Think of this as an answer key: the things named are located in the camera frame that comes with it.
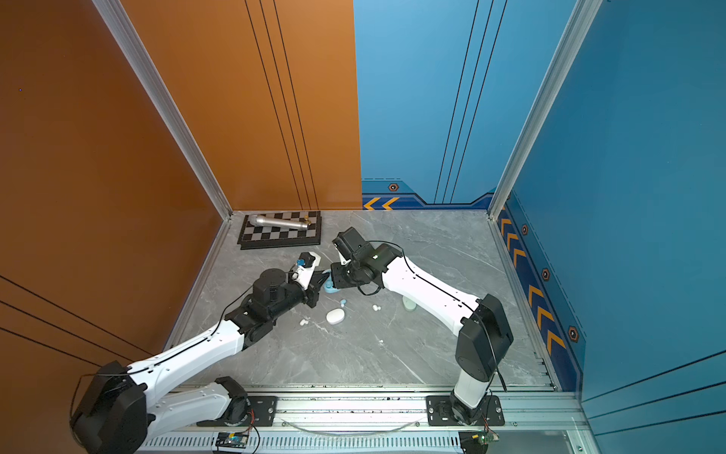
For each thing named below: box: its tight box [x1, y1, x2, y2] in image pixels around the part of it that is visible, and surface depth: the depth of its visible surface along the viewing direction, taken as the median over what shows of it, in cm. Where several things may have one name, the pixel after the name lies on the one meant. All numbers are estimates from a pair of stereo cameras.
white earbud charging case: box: [325, 307, 346, 326], surface depth 91 cm
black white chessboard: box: [237, 210, 323, 250], surface depth 111 cm
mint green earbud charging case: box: [401, 296, 418, 313], surface depth 93 cm
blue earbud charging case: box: [322, 273, 341, 295], surface depth 79 cm
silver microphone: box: [248, 214, 309, 229], surface depth 111 cm
